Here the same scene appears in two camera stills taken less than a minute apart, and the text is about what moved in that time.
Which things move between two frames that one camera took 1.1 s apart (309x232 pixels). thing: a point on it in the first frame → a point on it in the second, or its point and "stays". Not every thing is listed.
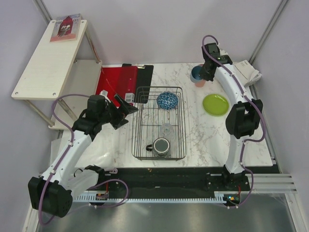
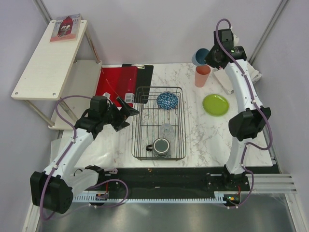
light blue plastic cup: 195,74 → 199,56
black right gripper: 205,77 → 208,58
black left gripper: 126,108 stays
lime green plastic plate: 215,104 stays
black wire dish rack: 159,131 stays
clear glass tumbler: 167,131 stays
